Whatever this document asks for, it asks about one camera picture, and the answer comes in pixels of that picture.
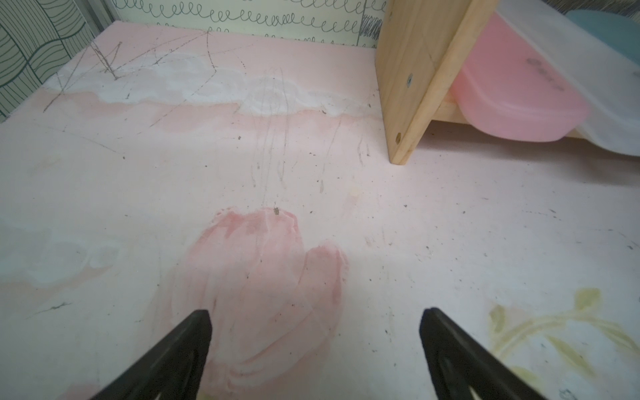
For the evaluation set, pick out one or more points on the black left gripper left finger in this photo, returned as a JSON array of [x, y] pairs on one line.
[[172, 369]]

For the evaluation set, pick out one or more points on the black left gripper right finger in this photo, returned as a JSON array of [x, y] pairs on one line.
[[460, 368]]

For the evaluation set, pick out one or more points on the pink pencil case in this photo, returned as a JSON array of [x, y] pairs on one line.
[[506, 89]]

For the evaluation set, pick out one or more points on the teal pencil case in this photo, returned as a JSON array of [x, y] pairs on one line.
[[617, 31]]

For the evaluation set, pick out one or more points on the wooden shelf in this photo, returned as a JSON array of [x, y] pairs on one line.
[[422, 47]]

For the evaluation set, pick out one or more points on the small clear pencil case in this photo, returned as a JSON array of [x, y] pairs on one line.
[[607, 80]]

